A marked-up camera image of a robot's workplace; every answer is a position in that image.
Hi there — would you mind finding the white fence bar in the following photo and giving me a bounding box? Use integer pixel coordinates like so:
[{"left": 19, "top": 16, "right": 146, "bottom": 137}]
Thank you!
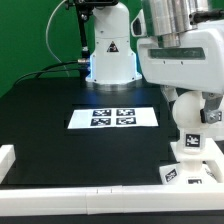
[
  {"left": 207, "top": 138, "right": 224, "bottom": 184},
  {"left": 0, "top": 184, "right": 224, "bottom": 216},
  {"left": 0, "top": 145, "right": 16, "bottom": 184}
]

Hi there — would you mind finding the white left fence bar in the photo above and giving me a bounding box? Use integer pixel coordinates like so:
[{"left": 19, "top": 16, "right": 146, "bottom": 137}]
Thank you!
[{"left": 0, "top": 145, "right": 16, "bottom": 184}]

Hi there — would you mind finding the black cable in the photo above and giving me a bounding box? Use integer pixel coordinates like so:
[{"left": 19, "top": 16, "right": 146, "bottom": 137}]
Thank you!
[{"left": 12, "top": 60, "right": 88, "bottom": 87}]

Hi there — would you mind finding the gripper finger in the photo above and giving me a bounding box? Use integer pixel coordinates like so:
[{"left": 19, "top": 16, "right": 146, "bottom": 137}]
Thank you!
[
  {"left": 200, "top": 92, "right": 223, "bottom": 124},
  {"left": 161, "top": 85, "right": 178, "bottom": 103}
]

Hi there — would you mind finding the marker sheet on table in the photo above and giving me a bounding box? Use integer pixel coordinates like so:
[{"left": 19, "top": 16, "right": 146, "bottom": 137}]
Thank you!
[{"left": 68, "top": 107, "right": 158, "bottom": 129}]

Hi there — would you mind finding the white front fence bar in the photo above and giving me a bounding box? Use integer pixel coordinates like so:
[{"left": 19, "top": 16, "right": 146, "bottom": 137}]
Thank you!
[{"left": 0, "top": 184, "right": 224, "bottom": 216}]

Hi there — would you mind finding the grey cable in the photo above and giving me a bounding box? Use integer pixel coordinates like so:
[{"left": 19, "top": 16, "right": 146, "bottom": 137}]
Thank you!
[{"left": 45, "top": 0, "right": 72, "bottom": 78}]

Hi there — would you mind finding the black camera stand pole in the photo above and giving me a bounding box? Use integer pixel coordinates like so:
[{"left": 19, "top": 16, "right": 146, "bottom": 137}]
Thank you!
[{"left": 64, "top": 0, "right": 93, "bottom": 79}]

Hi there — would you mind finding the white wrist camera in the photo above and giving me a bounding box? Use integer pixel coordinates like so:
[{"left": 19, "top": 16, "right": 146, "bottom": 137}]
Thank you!
[{"left": 131, "top": 10, "right": 147, "bottom": 37}]

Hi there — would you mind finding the white square lamp base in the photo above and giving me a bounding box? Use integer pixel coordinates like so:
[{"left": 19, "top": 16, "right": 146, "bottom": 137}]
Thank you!
[{"left": 159, "top": 138, "right": 219, "bottom": 185}]

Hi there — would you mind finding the white lamp bulb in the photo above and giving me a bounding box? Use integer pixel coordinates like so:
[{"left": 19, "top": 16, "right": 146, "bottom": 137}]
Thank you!
[{"left": 172, "top": 91, "right": 206, "bottom": 154}]

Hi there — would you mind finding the white right fence bar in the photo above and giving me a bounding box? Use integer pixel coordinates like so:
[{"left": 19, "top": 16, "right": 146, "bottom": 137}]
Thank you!
[{"left": 207, "top": 138, "right": 224, "bottom": 184}]

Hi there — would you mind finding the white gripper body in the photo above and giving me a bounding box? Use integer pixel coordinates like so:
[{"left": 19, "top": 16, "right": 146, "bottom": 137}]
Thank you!
[{"left": 137, "top": 26, "right": 224, "bottom": 94}]

